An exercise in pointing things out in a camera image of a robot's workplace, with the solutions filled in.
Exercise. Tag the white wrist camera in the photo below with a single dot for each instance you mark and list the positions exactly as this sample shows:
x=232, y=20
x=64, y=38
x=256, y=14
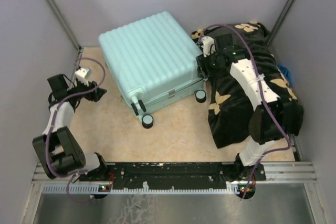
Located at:
x=83, y=74
x=208, y=45

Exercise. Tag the aluminium frame rail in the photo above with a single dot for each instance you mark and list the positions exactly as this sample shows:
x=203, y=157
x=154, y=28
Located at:
x=276, y=173

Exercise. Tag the black floral fleece blanket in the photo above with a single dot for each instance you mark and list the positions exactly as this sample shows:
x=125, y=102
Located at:
x=230, y=111

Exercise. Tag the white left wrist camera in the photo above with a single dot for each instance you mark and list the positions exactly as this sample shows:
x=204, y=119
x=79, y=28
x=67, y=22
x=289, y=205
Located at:
x=83, y=74

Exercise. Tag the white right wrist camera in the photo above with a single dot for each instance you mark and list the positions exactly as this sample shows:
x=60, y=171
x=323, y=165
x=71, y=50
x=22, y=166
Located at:
x=208, y=45

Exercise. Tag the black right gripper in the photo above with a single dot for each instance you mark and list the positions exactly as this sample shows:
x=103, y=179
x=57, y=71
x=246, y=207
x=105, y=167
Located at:
x=203, y=72

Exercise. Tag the yellow and blue garment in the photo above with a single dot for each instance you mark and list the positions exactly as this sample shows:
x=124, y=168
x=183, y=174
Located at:
x=285, y=73

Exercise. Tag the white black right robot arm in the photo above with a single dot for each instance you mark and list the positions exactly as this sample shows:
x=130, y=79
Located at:
x=273, y=117

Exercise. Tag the light teal hardshell suitcase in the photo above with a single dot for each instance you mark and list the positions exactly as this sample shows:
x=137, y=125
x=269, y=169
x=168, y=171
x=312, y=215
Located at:
x=153, y=62

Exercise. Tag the white cable duct strip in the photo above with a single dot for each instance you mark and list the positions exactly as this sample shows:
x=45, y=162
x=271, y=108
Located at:
x=103, y=189

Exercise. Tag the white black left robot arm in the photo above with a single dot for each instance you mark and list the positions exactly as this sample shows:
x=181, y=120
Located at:
x=57, y=149

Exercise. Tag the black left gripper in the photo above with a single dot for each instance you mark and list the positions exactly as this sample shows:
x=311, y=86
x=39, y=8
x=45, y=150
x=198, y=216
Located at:
x=97, y=94

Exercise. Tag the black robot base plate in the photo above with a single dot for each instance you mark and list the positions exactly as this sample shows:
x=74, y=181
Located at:
x=192, y=175

